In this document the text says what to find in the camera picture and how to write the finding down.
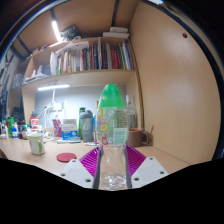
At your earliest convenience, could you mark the clear bottle with green top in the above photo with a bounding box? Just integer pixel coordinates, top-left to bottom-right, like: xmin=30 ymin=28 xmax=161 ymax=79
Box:
xmin=95 ymin=83 xmax=130 ymax=192

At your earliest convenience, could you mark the grey shaker bottle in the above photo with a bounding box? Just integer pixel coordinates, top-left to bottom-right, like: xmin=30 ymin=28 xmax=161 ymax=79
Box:
xmin=79 ymin=109 xmax=94 ymax=143

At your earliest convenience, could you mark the dark bottle with red label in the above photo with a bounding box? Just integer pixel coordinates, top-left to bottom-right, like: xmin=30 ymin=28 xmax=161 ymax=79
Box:
xmin=21 ymin=124 xmax=29 ymax=140

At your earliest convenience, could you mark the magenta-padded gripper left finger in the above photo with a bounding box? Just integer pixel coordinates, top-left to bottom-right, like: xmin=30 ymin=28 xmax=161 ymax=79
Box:
xmin=59 ymin=145 xmax=102 ymax=190

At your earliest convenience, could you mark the red and white canister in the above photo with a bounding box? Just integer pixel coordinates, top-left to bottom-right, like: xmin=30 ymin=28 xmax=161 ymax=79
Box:
xmin=29 ymin=111 xmax=40 ymax=133

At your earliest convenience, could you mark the tall clear glass bottle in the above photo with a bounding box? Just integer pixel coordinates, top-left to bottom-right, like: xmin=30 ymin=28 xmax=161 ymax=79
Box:
xmin=125 ymin=94 xmax=138 ymax=129

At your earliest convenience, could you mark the white power strip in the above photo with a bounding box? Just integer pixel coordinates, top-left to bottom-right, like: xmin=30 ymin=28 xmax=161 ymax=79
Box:
xmin=49 ymin=102 xmax=65 ymax=113

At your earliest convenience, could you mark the pink packet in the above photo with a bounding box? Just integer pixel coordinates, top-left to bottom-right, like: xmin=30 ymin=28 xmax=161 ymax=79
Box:
xmin=52 ymin=118 xmax=63 ymax=138

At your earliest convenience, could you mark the under-shelf light strip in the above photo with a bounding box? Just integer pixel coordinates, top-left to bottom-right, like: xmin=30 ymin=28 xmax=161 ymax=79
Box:
xmin=37 ymin=83 xmax=71 ymax=92

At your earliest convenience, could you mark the green container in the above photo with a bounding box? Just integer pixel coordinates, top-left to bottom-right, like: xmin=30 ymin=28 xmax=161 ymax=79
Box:
xmin=7 ymin=116 xmax=15 ymax=138

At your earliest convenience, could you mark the flat round red coaster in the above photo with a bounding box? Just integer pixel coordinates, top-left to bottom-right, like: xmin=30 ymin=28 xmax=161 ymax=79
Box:
xmin=56 ymin=152 xmax=78 ymax=163

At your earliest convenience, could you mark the brown mug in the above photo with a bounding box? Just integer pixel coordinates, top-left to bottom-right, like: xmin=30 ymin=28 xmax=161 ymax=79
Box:
xmin=127 ymin=128 xmax=149 ymax=148

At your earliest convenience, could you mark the ceiling tube light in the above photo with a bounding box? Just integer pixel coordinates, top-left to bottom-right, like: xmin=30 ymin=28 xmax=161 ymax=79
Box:
xmin=51 ymin=20 xmax=63 ymax=43

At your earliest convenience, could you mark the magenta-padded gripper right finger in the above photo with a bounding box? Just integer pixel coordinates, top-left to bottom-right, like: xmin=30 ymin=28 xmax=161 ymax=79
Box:
xmin=123 ymin=145 xmax=169 ymax=190

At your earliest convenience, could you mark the dark green bottle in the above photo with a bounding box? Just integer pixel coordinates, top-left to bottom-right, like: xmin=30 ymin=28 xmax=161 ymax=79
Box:
xmin=78 ymin=106 xmax=87 ymax=139

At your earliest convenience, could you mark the white bottle with blue label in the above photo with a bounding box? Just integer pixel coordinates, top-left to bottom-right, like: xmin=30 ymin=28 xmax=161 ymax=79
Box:
xmin=12 ymin=122 xmax=19 ymax=139

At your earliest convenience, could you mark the blue and white box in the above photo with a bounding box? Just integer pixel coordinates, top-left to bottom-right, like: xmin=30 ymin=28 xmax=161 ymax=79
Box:
xmin=61 ymin=118 xmax=79 ymax=141

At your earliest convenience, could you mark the white mug with green handle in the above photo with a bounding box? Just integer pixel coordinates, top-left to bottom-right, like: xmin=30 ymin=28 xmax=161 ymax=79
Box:
xmin=27 ymin=132 xmax=46 ymax=156

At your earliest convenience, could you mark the wooden shelf unit with books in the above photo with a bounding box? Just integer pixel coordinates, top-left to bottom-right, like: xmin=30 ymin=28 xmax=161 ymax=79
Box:
xmin=19 ymin=26 xmax=138 ymax=88

